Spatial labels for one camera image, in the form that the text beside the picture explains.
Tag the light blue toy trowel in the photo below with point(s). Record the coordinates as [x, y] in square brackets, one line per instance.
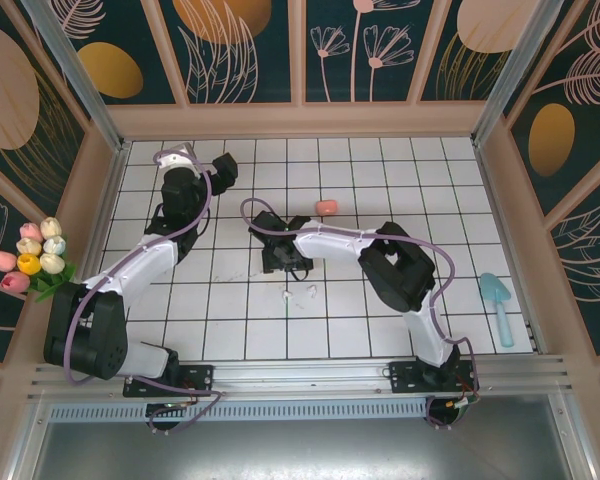
[495, 290]

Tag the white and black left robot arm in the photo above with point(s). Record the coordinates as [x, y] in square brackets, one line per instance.
[140, 262]

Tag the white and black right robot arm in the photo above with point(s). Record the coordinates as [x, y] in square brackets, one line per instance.
[330, 245]

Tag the pink earbud charging case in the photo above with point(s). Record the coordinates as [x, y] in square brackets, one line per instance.
[326, 206]

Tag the aluminium mounting rail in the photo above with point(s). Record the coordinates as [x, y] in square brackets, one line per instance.
[300, 375]

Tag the aluminium side rail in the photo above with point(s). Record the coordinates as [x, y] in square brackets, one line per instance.
[536, 335]

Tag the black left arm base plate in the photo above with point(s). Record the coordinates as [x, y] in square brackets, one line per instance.
[200, 380]

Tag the artificial tulip bouquet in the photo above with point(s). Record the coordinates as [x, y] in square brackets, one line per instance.
[30, 262]

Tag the grey metal sheet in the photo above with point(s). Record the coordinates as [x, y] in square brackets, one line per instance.
[300, 450]

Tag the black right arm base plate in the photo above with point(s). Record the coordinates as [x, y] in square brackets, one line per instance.
[405, 377]

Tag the aluminium corner post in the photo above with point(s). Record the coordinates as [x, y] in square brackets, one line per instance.
[517, 65]
[73, 65]

